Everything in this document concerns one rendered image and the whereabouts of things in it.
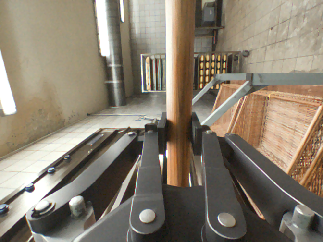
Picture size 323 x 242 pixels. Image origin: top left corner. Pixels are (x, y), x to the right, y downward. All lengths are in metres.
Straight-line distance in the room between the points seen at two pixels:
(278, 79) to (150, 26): 4.96
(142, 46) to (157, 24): 0.76
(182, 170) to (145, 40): 5.21
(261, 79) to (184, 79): 0.46
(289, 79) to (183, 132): 0.52
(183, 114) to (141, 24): 5.32
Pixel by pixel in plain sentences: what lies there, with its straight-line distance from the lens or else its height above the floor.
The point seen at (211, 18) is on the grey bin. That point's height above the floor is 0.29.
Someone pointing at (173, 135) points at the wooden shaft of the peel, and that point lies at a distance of 0.18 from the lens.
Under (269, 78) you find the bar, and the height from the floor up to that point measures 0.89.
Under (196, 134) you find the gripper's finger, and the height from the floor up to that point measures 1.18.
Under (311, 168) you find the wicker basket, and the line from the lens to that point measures 0.68.
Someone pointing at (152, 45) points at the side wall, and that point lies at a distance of 5.29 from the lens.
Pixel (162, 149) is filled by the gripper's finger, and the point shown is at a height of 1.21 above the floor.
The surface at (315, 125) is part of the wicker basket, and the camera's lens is 0.71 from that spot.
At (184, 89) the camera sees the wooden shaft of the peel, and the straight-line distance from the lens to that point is 0.17.
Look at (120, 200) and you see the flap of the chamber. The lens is 0.68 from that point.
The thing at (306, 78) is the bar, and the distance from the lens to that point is 0.69.
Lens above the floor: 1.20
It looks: 5 degrees up
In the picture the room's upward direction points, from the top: 90 degrees counter-clockwise
